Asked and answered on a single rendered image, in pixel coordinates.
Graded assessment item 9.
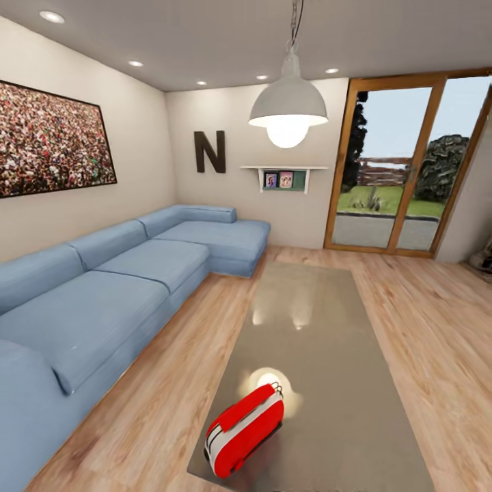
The radio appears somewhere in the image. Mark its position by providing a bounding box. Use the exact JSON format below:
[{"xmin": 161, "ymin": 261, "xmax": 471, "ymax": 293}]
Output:
[{"xmin": 204, "ymin": 381, "xmax": 284, "ymax": 478}]

